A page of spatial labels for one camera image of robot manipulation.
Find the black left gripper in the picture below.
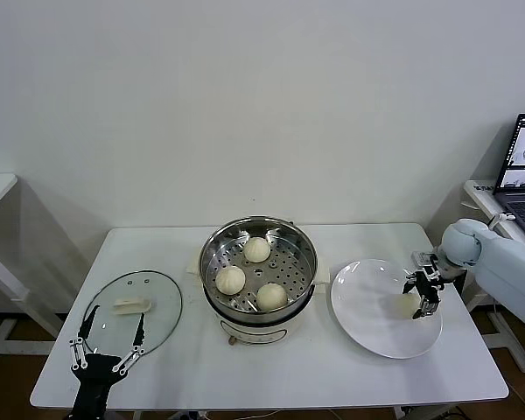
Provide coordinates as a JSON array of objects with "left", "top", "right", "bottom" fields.
[{"left": 67, "top": 304, "right": 146, "bottom": 420}]

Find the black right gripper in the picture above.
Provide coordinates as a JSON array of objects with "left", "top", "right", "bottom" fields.
[{"left": 402, "top": 273, "right": 443, "bottom": 320}]

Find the white steamed baozi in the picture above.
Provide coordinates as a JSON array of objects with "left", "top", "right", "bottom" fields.
[
  {"left": 255, "top": 283, "right": 289, "bottom": 312},
  {"left": 215, "top": 265, "right": 247, "bottom": 295},
  {"left": 391, "top": 292, "right": 421, "bottom": 319},
  {"left": 243, "top": 237, "right": 271, "bottom": 263}
]

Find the glass lid with white handle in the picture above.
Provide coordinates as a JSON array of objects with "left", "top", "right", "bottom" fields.
[{"left": 81, "top": 269, "right": 184, "bottom": 356}]

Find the stainless steel steamer basket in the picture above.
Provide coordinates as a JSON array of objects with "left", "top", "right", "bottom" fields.
[{"left": 199, "top": 217, "right": 319, "bottom": 320}]

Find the white round plate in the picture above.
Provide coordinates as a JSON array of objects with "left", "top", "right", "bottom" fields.
[{"left": 330, "top": 259, "right": 444, "bottom": 360}]

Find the white laptop desk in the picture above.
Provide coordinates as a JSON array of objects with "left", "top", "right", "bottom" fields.
[{"left": 462, "top": 178, "right": 525, "bottom": 373}]

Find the white electric cooking pot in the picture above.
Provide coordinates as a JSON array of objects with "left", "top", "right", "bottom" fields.
[{"left": 186, "top": 213, "right": 332, "bottom": 347}]

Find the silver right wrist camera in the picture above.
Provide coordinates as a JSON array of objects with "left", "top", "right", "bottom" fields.
[{"left": 409, "top": 249, "right": 442, "bottom": 281}]

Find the white laptop cable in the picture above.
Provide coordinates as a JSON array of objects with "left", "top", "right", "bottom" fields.
[{"left": 487, "top": 211, "right": 516, "bottom": 228}]

